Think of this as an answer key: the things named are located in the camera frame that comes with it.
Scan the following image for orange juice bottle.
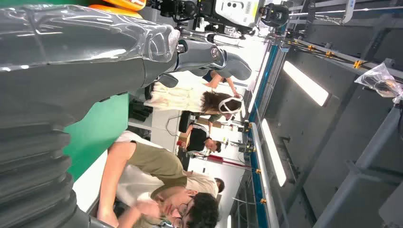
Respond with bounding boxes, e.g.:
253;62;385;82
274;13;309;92
89;4;143;19
103;0;147;11

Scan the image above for green-topped table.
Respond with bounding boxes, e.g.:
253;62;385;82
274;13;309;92
62;94;130;182

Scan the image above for person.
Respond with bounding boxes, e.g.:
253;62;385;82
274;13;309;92
214;177;226;194
185;122;222;155
144;81;244;116
96;130;226;228
202;69;240;99

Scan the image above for white desk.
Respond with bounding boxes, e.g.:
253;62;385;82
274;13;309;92
71;150;109;215

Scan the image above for white head-worn headset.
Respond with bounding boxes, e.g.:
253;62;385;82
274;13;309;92
218;95;244;115

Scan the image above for red bar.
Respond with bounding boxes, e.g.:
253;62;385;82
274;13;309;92
204;153;253;171

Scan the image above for black eyeglasses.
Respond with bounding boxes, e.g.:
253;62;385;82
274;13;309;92
171;195;195;228

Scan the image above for long ceiling light panel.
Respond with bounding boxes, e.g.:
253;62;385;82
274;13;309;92
282;60;330;107
260;118;288;188

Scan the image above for clear plastic bag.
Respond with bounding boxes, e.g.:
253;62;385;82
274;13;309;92
354;62;403;105

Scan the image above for blue overhead rail beam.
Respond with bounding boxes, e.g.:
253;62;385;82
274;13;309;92
247;31;281;228

